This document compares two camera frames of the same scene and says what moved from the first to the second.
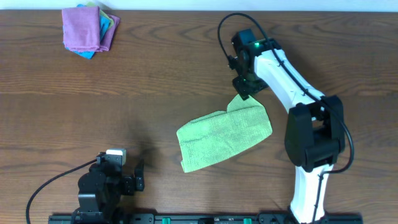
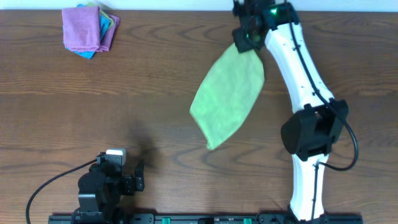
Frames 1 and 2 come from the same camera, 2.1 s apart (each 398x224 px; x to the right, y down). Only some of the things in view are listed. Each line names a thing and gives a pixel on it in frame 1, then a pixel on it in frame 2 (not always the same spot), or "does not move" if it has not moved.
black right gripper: (243, 91) to (242, 44)
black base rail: (205, 219) does not move
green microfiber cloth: (206, 137) to (227, 94)
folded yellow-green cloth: (94, 4) does not move
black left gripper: (140, 183) does not move
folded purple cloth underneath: (106, 43) does not move
